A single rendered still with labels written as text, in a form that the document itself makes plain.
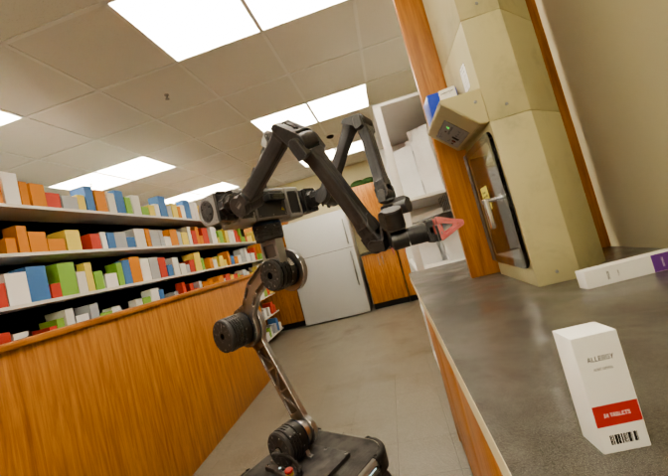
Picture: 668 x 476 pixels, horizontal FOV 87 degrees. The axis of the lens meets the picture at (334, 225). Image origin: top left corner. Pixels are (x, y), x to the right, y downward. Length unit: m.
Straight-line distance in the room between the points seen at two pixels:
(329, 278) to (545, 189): 5.15
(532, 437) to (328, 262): 5.64
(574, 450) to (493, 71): 0.94
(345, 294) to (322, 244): 0.92
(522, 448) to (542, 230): 0.74
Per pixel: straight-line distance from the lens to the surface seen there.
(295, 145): 1.06
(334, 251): 5.98
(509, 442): 0.46
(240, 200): 1.31
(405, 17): 1.64
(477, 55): 1.16
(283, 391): 2.04
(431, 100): 1.30
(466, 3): 1.23
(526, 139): 1.12
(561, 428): 0.48
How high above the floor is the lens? 1.18
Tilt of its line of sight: 4 degrees up
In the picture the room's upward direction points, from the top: 15 degrees counter-clockwise
